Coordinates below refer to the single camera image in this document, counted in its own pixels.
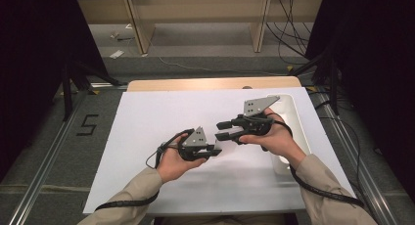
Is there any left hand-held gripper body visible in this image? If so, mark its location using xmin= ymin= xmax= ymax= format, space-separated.
xmin=176 ymin=125 xmax=213 ymax=162

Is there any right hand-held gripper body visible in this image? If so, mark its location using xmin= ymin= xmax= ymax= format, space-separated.
xmin=235 ymin=94 xmax=281 ymax=145

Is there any white plastic bin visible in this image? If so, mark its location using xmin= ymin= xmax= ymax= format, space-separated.
xmin=265 ymin=93 xmax=312 ymax=177

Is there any person's right hand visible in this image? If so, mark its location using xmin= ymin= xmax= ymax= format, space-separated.
xmin=239 ymin=107 xmax=309 ymax=169

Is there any person's left hand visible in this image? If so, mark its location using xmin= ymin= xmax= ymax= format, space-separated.
xmin=156 ymin=133 xmax=208 ymax=184

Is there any wooden table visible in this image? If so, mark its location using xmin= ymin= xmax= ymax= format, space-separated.
xmin=126 ymin=75 xmax=302 ymax=93

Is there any white board sheet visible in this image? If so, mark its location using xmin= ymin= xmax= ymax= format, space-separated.
xmin=82 ymin=87 xmax=356 ymax=216

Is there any black stand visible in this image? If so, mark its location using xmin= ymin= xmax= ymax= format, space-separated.
xmin=60 ymin=60 xmax=122 ymax=121
xmin=288 ymin=45 xmax=341 ymax=107

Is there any wooden cabinet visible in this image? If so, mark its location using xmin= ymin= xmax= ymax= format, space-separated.
xmin=77 ymin=0 xmax=325 ymax=55

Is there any dark curtain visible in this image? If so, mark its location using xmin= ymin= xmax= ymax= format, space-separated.
xmin=0 ymin=0 xmax=110 ymax=184
xmin=306 ymin=0 xmax=415 ymax=200

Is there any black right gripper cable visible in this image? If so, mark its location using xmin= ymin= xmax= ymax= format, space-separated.
xmin=265 ymin=112 xmax=365 ymax=208

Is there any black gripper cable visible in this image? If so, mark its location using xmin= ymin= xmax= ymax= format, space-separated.
xmin=94 ymin=128 xmax=196 ymax=213
xmin=265 ymin=112 xmax=365 ymax=208

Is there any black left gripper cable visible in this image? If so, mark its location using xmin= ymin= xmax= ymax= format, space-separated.
xmin=94 ymin=128 xmax=196 ymax=213

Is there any bundle of black cables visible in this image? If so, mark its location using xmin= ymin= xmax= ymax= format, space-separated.
xmin=265 ymin=0 xmax=315 ymax=67

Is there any short aluminium floor rail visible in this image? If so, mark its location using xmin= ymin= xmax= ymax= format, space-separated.
xmin=89 ymin=82 xmax=129 ymax=90

